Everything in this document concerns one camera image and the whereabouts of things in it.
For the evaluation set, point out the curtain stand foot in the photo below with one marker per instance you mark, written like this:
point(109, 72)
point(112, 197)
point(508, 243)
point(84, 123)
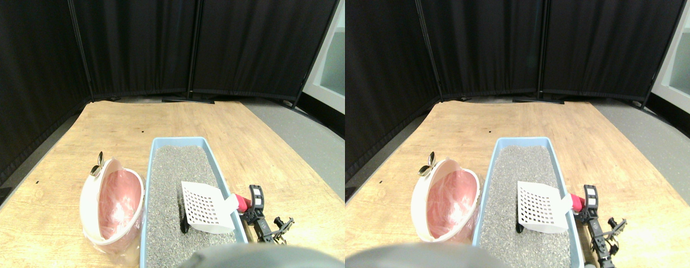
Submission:
point(188, 100)
point(538, 101)

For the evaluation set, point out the blue litter tray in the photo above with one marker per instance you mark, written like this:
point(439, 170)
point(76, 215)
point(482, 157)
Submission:
point(504, 167)
point(169, 167)

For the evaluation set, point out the white bin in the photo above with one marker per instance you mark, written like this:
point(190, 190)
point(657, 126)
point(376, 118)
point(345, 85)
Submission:
point(113, 201)
point(445, 198)

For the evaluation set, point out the black lump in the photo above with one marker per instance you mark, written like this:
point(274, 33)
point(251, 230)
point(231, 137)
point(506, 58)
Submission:
point(520, 228)
point(185, 226)

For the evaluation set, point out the white shelf unit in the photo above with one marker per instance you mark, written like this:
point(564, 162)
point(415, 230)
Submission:
point(328, 61)
point(683, 61)

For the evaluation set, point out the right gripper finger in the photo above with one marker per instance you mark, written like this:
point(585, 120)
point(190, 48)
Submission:
point(590, 197)
point(257, 196)

